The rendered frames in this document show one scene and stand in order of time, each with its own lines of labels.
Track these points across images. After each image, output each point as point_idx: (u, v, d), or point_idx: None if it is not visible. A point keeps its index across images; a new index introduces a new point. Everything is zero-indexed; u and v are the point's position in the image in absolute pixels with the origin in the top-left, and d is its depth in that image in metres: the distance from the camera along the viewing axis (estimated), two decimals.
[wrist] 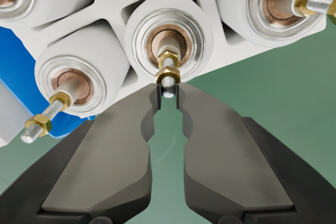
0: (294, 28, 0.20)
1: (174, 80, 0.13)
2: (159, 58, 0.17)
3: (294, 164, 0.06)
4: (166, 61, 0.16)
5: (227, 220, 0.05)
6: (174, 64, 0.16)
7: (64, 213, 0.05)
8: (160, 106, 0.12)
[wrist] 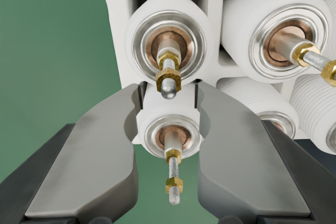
0: (151, 141, 0.27)
1: (169, 92, 0.14)
2: (177, 59, 0.17)
3: (315, 171, 0.06)
4: (174, 69, 0.16)
5: (227, 220, 0.05)
6: None
7: (50, 219, 0.05)
8: (142, 106, 0.12)
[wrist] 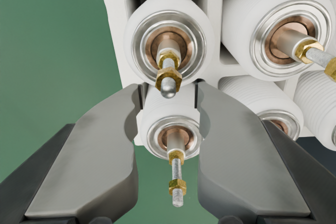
0: (154, 142, 0.26)
1: (166, 91, 0.14)
2: (178, 61, 0.17)
3: (315, 171, 0.06)
4: None
5: (227, 220, 0.05)
6: None
7: (50, 219, 0.05)
8: (142, 106, 0.12)
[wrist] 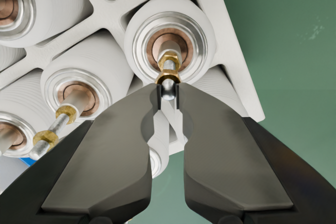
0: None
1: (124, 222, 0.22)
2: None
3: (294, 164, 0.06)
4: None
5: (227, 220, 0.05)
6: None
7: (64, 213, 0.05)
8: (160, 106, 0.12)
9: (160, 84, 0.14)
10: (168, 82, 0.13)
